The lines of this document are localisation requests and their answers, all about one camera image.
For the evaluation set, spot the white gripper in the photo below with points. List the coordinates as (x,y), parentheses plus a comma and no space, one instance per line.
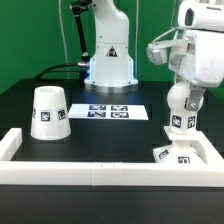
(201,62)

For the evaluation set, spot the white lamp bulb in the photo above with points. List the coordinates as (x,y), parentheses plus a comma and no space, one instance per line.
(181,120)

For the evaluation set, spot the white lamp base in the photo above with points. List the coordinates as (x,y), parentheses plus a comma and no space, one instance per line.
(179,152)

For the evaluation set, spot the white lamp shade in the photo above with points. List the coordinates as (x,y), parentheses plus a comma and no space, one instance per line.
(50,117)

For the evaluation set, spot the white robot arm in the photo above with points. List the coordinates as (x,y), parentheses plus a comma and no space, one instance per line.
(111,68)

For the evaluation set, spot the white marker sheet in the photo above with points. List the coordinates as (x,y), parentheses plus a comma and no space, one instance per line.
(107,111)

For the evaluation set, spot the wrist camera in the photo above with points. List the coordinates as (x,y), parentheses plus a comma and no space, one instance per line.
(157,51)

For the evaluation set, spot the white U-shaped fence frame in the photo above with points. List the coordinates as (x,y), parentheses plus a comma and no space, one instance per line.
(209,174)

